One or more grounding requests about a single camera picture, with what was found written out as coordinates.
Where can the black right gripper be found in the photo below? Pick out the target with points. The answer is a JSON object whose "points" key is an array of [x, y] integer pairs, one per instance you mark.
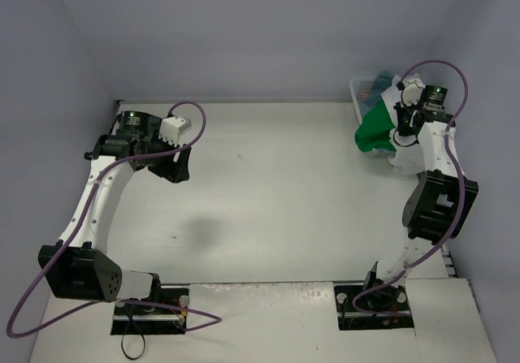
{"points": [[405, 123]]}

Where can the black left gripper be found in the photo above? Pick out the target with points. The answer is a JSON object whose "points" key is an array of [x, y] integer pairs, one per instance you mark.
{"points": [[171, 164]]}

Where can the white t shirt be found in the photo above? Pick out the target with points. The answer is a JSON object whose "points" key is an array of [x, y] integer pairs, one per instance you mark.
{"points": [[408, 160]]}

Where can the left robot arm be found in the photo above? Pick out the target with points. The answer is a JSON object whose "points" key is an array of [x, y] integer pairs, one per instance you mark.
{"points": [[77, 266]]}

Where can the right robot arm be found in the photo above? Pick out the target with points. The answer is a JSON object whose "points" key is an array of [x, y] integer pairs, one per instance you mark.
{"points": [[439, 205]]}

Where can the green t shirt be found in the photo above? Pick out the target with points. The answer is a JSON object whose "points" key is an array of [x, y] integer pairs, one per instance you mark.
{"points": [[378, 125]]}

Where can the light blue garment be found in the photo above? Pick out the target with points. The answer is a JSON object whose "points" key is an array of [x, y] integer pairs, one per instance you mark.
{"points": [[382, 82]]}

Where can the white laundry basket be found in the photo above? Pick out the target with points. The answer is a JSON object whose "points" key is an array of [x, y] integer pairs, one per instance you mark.
{"points": [[361, 91]]}

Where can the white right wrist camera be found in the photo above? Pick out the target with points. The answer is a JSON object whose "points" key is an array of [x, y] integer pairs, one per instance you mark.
{"points": [[410, 91]]}

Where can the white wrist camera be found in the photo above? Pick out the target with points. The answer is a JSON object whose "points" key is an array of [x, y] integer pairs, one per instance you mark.
{"points": [[172, 129], [410, 91]]}

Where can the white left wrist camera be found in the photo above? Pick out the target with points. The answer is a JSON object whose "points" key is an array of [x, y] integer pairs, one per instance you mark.
{"points": [[172, 129]]}

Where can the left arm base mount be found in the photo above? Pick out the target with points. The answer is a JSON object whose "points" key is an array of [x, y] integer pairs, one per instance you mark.
{"points": [[143, 320]]}

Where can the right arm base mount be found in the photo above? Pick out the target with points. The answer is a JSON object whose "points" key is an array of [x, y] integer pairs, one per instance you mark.
{"points": [[379, 312]]}

